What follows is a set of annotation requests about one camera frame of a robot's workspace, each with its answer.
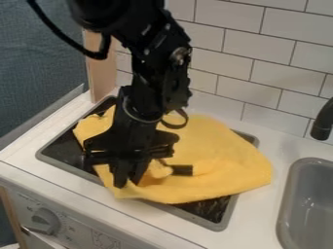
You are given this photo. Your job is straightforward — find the toy sink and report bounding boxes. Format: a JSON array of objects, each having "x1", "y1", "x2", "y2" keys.
[{"x1": 274, "y1": 157, "x2": 333, "y2": 249}]

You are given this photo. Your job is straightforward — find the wooden post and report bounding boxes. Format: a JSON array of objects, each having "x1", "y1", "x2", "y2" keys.
[{"x1": 82, "y1": 28, "x2": 120, "y2": 104}]

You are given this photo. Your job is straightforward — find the yellow cloth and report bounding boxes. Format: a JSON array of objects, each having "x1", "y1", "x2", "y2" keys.
[{"x1": 71, "y1": 104, "x2": 275, "y2": 205}]

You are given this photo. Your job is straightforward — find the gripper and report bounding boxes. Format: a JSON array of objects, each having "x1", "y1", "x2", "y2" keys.
[{"x1": 80, "y1": 95, "x2": 181, "y2": 190}]

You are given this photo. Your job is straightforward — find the tap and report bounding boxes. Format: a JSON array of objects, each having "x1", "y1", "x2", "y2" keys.
[{"x1": 308, "y1": 96, "x2": 333, "y2": 141}]

